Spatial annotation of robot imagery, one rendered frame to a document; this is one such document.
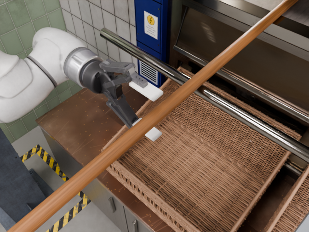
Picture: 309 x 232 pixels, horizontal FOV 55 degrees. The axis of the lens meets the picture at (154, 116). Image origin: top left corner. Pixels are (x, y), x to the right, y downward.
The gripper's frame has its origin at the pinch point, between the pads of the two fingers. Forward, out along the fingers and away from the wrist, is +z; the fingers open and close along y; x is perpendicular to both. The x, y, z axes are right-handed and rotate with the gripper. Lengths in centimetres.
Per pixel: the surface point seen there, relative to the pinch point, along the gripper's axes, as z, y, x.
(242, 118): 14.0, 2.5, -14.3
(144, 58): -16.9, 2.3, -14.7
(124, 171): -17, 48, -3
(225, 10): -15, 4, -52
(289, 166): 27, 50, -47
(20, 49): -123, 57, -21
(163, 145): -20, 60, -28
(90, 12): -93, 35, -53
